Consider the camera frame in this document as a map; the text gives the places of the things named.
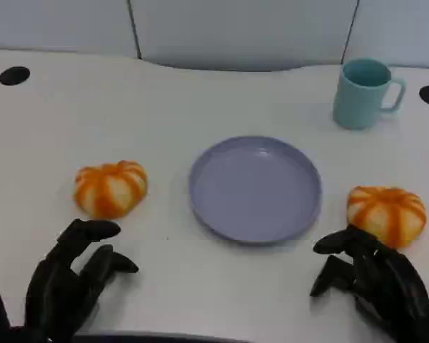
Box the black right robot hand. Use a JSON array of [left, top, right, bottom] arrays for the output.
[[309, 225, 429, 343]]

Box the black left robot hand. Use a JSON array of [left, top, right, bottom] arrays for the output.
[[24, 218, 140, 343]]

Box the orange and white bread roll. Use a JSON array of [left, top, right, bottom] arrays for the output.
[[73, 160, 149, 219], [345, 184, 428, 250]]

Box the dark robot torso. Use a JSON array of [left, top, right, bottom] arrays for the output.
[[71, 331, 251, 343]]

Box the lilac plate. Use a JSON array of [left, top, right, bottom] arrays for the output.
[[188, 134, 323, 247]]

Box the pale green mug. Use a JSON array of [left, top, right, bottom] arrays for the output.
[[332, 58, 407, 131]]

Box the grey partition panel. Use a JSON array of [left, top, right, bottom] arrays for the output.
[[128, 0, 360, 72], [342, 0, 429, 69], [0, 0, 143, 60]]

